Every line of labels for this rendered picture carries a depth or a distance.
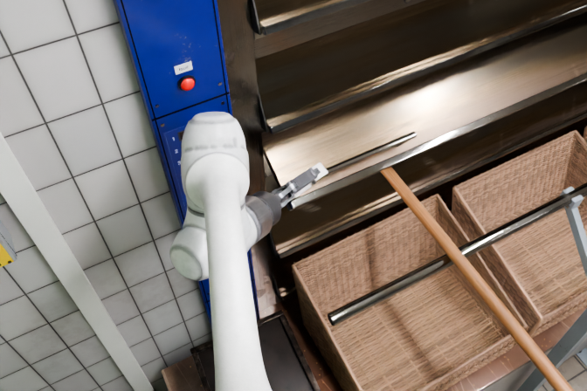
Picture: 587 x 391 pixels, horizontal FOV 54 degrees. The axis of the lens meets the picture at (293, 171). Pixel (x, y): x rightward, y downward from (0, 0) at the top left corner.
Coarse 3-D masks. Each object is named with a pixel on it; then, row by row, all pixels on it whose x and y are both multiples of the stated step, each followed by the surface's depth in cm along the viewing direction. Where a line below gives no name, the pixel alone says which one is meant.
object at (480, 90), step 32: (544, 32) 159; (576, 32) 161; (480, 64) 152; (512, 64) 154; (544, 64) 157; (576, 64) 159; (384, 96) 144; (416, 96) 146; (448, 96) 148; (480, 96) 150; (512, 96) 152; (288, 128) 136; (320, 128) 138; (352, 128) 140; (384, 128) 142; (416, 128) 144; (448, 128) 146; (288, 160) 135; (320, 160) 136
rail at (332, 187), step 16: (576, 80) 155; (544, 96) 152; (496, 112) 148; (512, 112) 149; (464, 128) 145; (432, 144) 142; (384, 160) 138; (400, 160) 139; (352, 176) 135; (320, 192) 133
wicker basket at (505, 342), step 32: (384, 224) 182; (416, 224) 190; (448, 224) 189; (320, 256) 175; (352, 256) 183; (384, 256) 190; (416, 256) 199; (320, 288) 183; (352, 288) 191; (416, 288) 195; (448, 288) 195; (320, 320) 167; (352, 320) 188; (416, 320) 188; (448, 320) 188; (480, 320) 188; (320, 352) 182; (384, 352) 182; (416, 352) 181; (448, 352) 181; (480, 352) 166; (352, 384) 163; (384, 384) 175; (416, 384) 175; (448, 384) 171
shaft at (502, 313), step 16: (384, 176) 149; (400, 192) 145; (416, 208) 141; (432, 224) 138; (448, 240) 135; (448, 256) 134; (464, 256) 133; (464, 272) 131; (480, 288) 127; (496, 304) 125; (512, 320) 122; (512, 336) 122; (528, 336) 120; (528, 352) 119; (544, 368) 116; (560, 384) 114
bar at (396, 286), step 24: (576, 192) 147; (528, 216) 143; (576, 216) 149; (480, 240) 139; (576, 240) 152; (432, 264) 135; (384, 288) 131; (336, 312) 127; (576, 336) 165; (552, 360) 180; (528, 384) 199
